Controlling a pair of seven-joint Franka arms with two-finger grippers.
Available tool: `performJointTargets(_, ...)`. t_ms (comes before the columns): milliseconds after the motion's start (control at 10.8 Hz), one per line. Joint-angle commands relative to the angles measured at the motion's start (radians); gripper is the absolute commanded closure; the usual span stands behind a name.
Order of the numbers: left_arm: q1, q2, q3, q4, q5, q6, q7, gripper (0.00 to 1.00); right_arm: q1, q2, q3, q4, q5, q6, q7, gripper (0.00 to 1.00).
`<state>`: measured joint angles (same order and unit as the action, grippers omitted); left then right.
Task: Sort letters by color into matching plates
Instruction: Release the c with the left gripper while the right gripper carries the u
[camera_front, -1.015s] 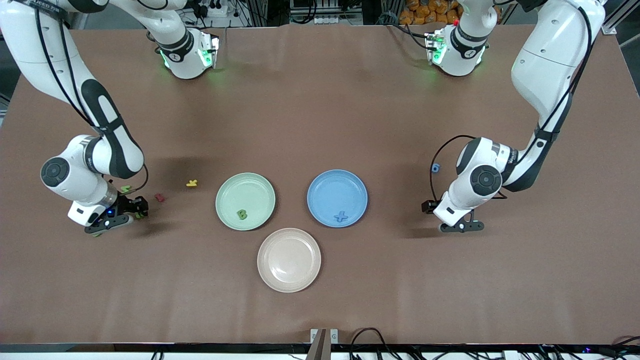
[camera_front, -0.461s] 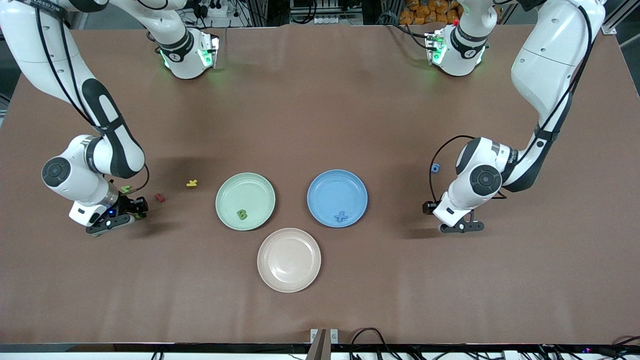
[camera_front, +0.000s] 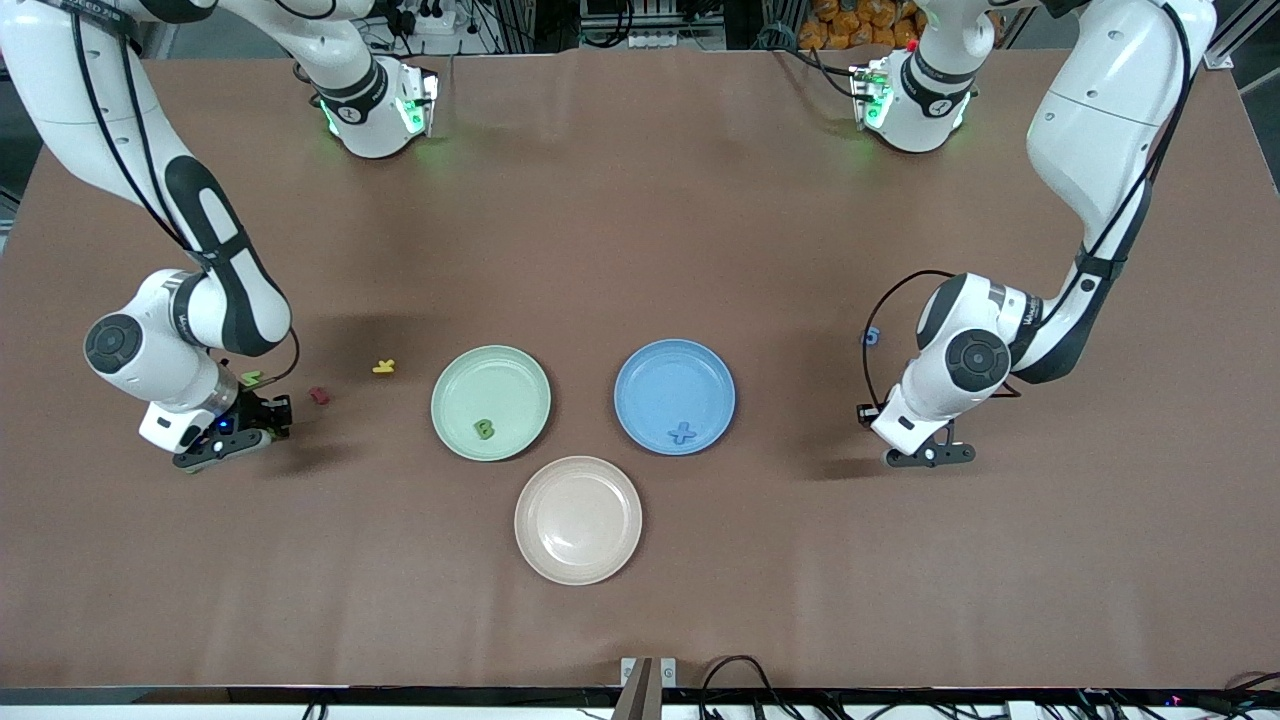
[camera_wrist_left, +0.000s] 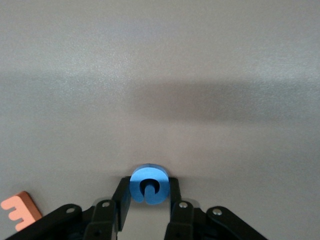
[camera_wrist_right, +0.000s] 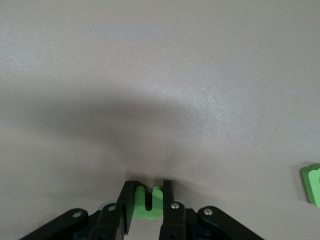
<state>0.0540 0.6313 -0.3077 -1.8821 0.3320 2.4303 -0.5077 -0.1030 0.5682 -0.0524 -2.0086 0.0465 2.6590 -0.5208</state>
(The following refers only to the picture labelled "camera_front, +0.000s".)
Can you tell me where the blue plate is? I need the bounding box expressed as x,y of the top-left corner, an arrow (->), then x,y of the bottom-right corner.
613,339 -> 738,457

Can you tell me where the green plate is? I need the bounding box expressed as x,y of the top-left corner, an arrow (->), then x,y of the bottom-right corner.
430,345 -> 553,463

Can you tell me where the brown table cover mat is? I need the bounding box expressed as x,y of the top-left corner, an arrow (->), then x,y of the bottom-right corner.
0,45 -> 1280,691

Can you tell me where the beige plate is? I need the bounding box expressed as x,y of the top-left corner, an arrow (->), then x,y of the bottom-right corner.
514,455 -> 644,587

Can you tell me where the pile of orange objects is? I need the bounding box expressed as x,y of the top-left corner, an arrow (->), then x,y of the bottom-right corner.
800,0 -> 926,51

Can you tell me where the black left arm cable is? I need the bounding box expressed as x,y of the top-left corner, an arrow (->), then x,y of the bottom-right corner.
860,0 -> 1196,409

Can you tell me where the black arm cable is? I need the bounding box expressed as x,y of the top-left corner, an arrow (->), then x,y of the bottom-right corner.
65,0 -> 301,391
860,0 -> 1196,409

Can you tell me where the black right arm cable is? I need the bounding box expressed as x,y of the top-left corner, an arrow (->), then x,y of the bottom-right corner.
65,0 -> 301,391

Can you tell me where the black table edge rail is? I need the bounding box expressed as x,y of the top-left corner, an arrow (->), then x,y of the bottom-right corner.
0,686 -> 1280,707

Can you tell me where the black looped cable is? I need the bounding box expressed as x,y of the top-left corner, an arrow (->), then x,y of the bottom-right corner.
698,654 -> 801,720

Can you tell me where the small metal bracket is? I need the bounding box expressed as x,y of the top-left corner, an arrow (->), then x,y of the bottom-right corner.
620,657 -> 678,689

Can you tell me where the brown upright post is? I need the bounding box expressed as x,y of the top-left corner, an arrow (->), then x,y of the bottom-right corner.
612,657 -> 663,720

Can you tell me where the aluminium frame profile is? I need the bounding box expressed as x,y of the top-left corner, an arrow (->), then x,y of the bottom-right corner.
1200,0 -> 1280,96

